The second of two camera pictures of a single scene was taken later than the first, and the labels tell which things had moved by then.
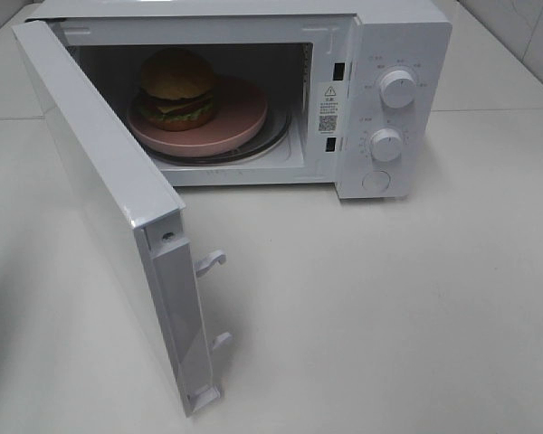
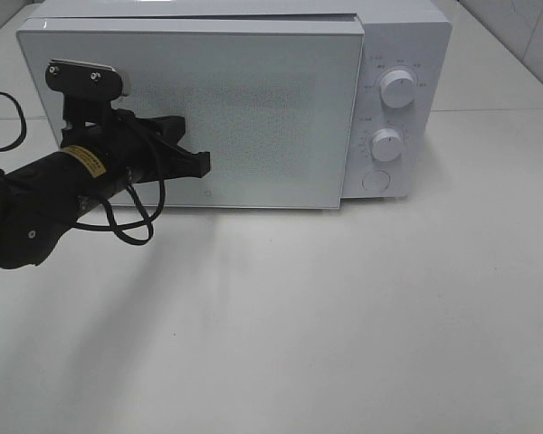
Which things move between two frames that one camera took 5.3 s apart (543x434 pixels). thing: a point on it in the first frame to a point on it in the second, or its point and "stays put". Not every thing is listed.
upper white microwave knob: (397, 89) stays put
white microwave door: (139, 214) to (272, 101)
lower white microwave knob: (385, 145) stays put
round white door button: (376, 180) stays put
